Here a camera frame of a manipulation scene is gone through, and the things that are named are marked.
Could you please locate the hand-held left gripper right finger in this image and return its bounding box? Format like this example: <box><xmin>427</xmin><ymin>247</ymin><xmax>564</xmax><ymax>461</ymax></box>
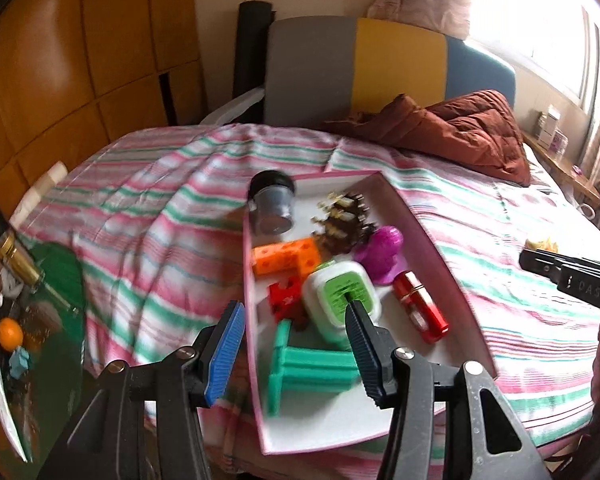
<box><xmin>344</xmin><ymin>297</ymin><xmax>548</xmax><ymax>480</ymax></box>

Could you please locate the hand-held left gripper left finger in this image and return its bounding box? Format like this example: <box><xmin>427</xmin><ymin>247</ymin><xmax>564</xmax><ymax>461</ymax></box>
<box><xmin>37</xmin><ymin>300</ymin><xmax>247</xmax><ymax>480</ymax></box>

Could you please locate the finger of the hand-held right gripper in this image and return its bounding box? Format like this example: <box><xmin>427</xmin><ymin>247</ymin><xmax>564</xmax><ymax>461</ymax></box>
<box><xmin>519</xmin><ymin>249</ymin><xmax>563</xmax><ymax>281</ymax></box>

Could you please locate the green plastic spool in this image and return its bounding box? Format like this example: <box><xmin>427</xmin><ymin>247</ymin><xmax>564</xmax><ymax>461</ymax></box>
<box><xmin>266</xmin><ymin>320</ymin><xmax>363</xmax><ymax>417</ymax></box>

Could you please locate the green white plug-in device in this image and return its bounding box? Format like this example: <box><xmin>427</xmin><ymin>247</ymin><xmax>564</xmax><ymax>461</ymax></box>
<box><xmin>301</xmin><ymin>260</ymin><xmax>382</xmax><ymax>351</ymax></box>

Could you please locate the red lipstick tube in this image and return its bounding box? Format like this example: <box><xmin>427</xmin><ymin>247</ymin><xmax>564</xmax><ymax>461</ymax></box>
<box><xmin>392</xmin><ymin>270</ymin><xmax>451</xmax><ymax>343</ymax></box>

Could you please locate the white tray box pink rim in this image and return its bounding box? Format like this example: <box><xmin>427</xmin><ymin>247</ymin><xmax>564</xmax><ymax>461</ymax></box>
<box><xmin>242</xmin><ymin>170</ymin><xmax>498</xmax><ymax>456</ymax></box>

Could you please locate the red building block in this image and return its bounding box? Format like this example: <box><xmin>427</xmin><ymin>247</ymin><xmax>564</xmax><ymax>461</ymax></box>
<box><xmin>267</xmin><ymin>276</ymin><xmax>308</xmax><ymax>331</ymax></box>

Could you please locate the purple plastic toy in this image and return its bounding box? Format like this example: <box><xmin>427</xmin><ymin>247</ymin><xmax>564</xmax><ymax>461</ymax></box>
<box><xmin>352</xmin><ymin>226</ymin><xmax>408</xmax><ymax>283</ymax></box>

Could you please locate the orange building block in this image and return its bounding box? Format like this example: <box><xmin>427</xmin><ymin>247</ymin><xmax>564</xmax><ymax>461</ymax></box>
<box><xmin>252</xmin><ymin>237</ymin><xmax>321</xmax><ymax>277</ymax></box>

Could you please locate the brown studded toy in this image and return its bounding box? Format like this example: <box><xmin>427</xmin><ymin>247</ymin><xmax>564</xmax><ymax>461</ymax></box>
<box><xmin>311</xmin><ymin>191</ymin><xmax>373</xmax><ymax>256</ymax></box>

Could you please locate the clear jar black lid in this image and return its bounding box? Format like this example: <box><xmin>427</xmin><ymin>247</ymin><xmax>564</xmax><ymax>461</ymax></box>
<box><xmin>247</xmin><ymin>170</ymin><xmax>297</xmax><ymax>237</ymax></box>

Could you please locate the yellow round perforated case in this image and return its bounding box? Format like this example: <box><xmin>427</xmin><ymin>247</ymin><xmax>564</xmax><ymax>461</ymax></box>
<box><xmin>525</xmin><ymin>234</ymin><xmax>561</xmax><ymax>253</ymax></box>

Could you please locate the wooden bedside shelf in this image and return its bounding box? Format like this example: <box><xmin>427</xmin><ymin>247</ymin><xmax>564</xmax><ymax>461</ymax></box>
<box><xmin>522</xmin><ymin>130</ymin><xmax>600</xmax><ymax>206</ymax></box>

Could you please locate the small white box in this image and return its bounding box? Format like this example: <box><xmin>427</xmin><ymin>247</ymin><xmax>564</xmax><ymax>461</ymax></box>
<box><xmin>537</xmin><ymin>105</ymin><xmax>563</xmax><ymax>147</ymax></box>

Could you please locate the brown quilted blanket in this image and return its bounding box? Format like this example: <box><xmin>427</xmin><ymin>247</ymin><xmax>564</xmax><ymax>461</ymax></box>
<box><xmin>322</xmin><ymin>89</ymin><xmax>532</xmax><ymax>186</ymax></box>

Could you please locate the pink green striped bed sheet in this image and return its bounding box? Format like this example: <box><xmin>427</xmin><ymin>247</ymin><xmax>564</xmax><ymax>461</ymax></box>
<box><xmin>17</xmin><ymin>122</ymin><xmax>600</xmax><ymax>476</ymax></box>

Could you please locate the green glass side table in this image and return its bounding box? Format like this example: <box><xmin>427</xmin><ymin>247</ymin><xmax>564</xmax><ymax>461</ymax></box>
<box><xmin>0</xmin><ymin>240</ymin><xmax>88</xmax><ymax>480</ymax></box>

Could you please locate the small blue box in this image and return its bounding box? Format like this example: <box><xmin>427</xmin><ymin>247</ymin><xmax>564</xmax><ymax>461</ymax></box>
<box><xmin>7</xmin><ymin>347</ymin><xmax>33</xmax><ymax>378</ymax></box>

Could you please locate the orange fruit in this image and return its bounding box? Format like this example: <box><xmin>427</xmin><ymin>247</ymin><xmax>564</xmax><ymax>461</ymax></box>
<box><xmin>0</xmin><ymin>318</ymin><xmax>24</xmax><ymax>349</ymax></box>

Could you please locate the white paper packet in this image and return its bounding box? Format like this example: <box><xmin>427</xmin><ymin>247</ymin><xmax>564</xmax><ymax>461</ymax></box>
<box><xmin>0</xmin><ymin>360</ymin><xmax>31</xmax><ymax>463</ymax></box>

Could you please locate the gold bottle black cap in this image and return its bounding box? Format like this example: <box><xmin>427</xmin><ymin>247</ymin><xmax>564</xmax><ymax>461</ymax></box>
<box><xmin>0</xmin><ymin>175</ymin><xmax>46</xmax><ymax>288</ymax></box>

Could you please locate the window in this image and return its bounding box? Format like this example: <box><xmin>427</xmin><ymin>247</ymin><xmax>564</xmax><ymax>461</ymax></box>
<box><xmin>470</xmin><ymin>0</ymin><xmax>600</xmax><ymax>126</ymax></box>

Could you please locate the stack of paper cups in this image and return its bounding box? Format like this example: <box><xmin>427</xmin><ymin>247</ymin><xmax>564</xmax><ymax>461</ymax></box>
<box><xmin>10</xmin><ymin>160</ymin><xmax>68</xmax><ymax>226</ymax></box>

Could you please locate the white armrest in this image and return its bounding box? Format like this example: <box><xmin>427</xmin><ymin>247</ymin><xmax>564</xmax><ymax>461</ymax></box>
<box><xmin>200</xmin><ymin>87</ymin><xmax>266</xmax><ymax>125</ymax></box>

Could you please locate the grey yellow blue headboard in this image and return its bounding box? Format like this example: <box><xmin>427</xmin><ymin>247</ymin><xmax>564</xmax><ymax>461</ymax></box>
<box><xmin>262</xmin><ymin>16</ymin><xmax>517</xmax><ymax>128</ymax></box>

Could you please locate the black rolled mat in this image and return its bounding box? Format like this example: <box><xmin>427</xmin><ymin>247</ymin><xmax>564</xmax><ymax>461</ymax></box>
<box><xmin>232</xmin><ymin>0</ymin><xmax>273</xmax><ymax>123</ymax></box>

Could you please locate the wooden wardrobe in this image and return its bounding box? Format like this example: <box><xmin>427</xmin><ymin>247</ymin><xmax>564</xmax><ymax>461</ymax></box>
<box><xmin>0</xmin><ymin>0</ymin><xmax>203</xmax><ymax>221</ymax></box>

